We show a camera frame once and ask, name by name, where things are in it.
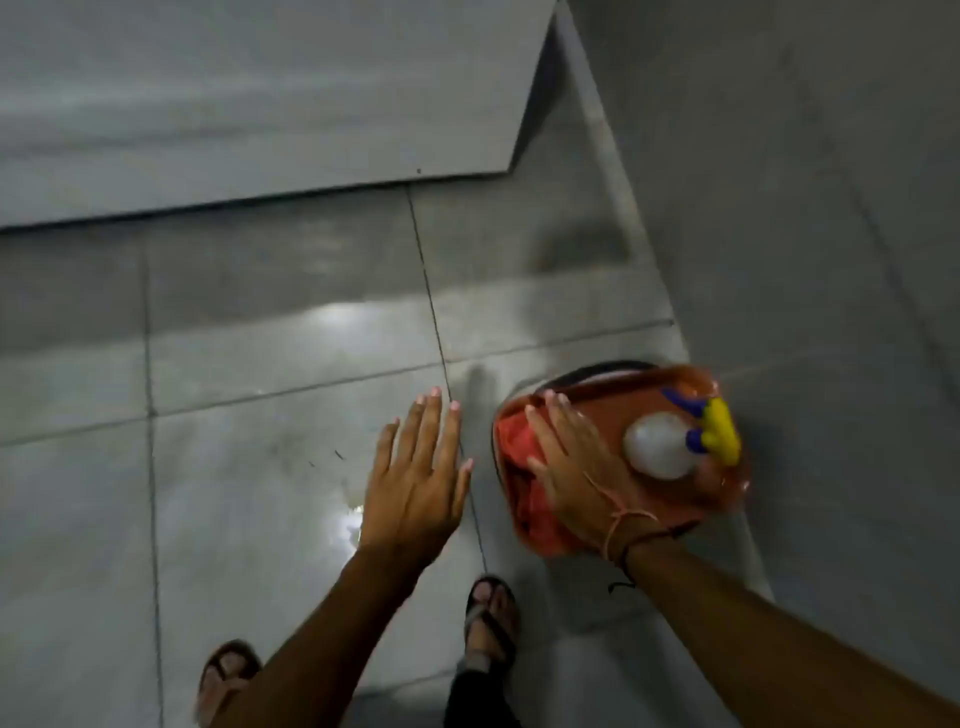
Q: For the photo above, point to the person's right forearm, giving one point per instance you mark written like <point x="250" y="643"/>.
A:
<point x="765" y="645"/>

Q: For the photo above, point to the person's left little finger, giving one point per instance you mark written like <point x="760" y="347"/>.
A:
<point x="385" y="454"/>

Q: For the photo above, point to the person's right middle finger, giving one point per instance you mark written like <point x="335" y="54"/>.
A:
<point x="562" y="424"/>

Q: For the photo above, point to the white spray bottle yellow trigger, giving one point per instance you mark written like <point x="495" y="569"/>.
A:
<point x="660" y="446"/>

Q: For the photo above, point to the person's left hand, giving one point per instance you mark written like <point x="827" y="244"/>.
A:
<point x="409" y="502"/>

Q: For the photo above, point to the orange plastic tub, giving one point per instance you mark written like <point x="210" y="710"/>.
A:
<point x="675" y="495"/>

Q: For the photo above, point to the person's left forearm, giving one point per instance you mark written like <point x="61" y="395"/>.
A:
<point x="315" y="645"/>

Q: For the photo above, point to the orange thread wristband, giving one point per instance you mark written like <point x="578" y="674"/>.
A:
<point x="619" y="517"/>

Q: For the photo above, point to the person's sandalled foot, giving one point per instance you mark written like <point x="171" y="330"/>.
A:
<point x="225" y="671"/>
<point x="491" y="622"/>

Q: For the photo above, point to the black thread wristband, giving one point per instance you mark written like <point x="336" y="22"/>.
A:
<point x="637" y="541"/>

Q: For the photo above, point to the person's right sandalled foot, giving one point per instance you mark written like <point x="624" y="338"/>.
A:
<point x="491" y="622"/>

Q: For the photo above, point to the person's black trouser leg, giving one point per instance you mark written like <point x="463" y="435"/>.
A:
<point x="480" y="701"/>

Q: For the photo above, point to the person's right thumb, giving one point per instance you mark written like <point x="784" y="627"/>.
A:
<point x="541" y="478"/>

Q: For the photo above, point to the person's left thumb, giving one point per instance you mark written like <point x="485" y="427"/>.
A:
<point x="460" y="491"/>

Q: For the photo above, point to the person's left sandalled foot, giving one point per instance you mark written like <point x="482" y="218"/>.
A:
<point x="225" y="671"/>

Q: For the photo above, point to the large grey flat panel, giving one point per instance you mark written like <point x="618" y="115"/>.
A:
<point x="247" y="105"/>

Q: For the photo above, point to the red cloth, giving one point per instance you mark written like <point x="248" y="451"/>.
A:
<point x="525" y="510"/>

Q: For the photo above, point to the person's left middle finger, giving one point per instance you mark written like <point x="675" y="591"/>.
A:
<point x="429" y="431"/>

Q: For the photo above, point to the person's right hand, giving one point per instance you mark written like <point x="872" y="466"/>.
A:
<point x="592" y="487"/>

